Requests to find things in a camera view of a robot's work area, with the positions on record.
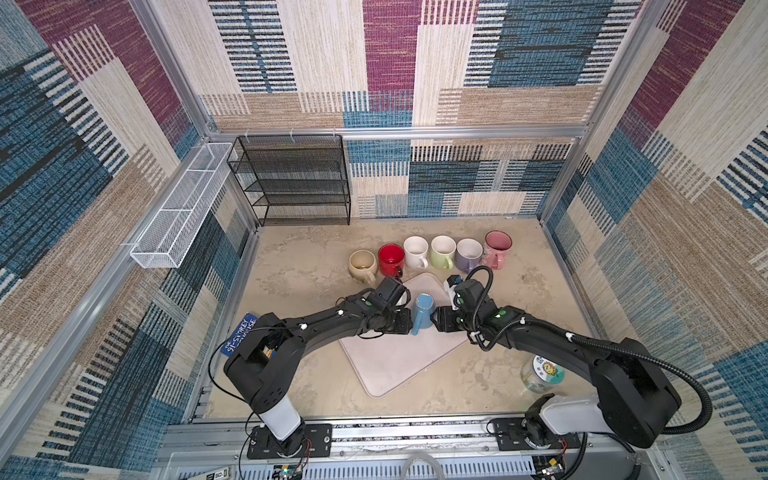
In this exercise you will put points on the white plastic tray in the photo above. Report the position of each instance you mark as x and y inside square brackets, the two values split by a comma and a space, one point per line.
[385, 363]

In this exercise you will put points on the aluminium front rail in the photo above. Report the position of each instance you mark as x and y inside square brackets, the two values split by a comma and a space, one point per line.
[457, 446]

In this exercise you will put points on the black wire mesh shelf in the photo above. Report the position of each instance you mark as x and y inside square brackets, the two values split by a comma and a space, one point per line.
[293, 179]

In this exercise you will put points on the purple mug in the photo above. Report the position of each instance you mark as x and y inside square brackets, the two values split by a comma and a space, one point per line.
[469, 253]

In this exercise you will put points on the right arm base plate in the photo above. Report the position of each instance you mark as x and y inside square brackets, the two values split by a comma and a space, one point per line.
[517, 433]

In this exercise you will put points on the beige speckled mug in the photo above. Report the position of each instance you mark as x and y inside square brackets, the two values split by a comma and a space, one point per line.
[363, 267]

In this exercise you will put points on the blue mug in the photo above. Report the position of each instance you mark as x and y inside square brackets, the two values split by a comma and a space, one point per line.
[422, 310]

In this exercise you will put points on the pink patterned mug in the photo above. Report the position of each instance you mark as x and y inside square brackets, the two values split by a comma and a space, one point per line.
[496, 247]

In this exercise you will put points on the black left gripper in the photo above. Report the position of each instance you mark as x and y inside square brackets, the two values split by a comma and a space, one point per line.
[405, 326]

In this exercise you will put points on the light green mug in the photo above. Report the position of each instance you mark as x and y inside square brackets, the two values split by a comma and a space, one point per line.
[442, 252]

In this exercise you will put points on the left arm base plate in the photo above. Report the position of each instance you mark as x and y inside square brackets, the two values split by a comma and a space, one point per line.
[312, 440]

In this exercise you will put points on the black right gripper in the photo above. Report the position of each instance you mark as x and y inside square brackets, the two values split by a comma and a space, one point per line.
[444, 319]

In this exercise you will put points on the white mug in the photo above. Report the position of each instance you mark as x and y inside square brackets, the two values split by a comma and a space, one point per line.
[416, 250]

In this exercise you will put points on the red mug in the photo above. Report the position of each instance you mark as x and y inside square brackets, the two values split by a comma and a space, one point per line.
[391, 258]

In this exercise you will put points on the white wire mesh basket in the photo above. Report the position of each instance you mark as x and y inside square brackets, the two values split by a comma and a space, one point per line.
[167, 239]

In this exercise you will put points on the blue book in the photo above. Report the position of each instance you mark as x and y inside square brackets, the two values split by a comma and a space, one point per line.
[238, 334]

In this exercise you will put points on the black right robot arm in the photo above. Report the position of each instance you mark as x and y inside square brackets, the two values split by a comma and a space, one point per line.
[635, 399]

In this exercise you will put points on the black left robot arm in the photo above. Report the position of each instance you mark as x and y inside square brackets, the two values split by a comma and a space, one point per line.
[263, 365]

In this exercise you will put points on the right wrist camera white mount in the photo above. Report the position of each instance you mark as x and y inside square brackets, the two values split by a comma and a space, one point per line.
[467, 292]

